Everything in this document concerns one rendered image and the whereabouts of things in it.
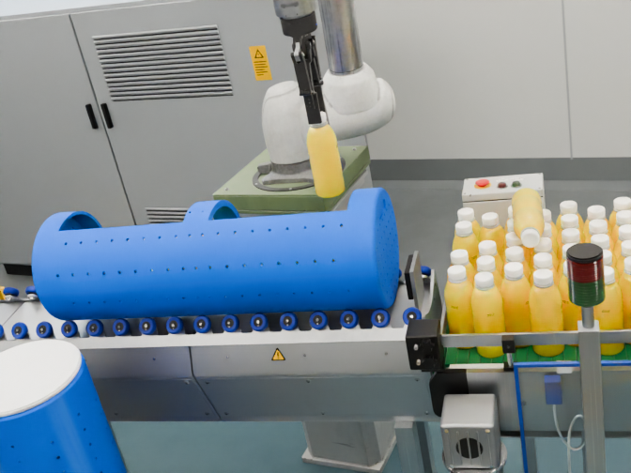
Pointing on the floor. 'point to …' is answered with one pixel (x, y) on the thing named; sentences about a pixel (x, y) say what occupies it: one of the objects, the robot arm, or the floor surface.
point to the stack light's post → (592, 397)
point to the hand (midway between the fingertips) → (315, 105)
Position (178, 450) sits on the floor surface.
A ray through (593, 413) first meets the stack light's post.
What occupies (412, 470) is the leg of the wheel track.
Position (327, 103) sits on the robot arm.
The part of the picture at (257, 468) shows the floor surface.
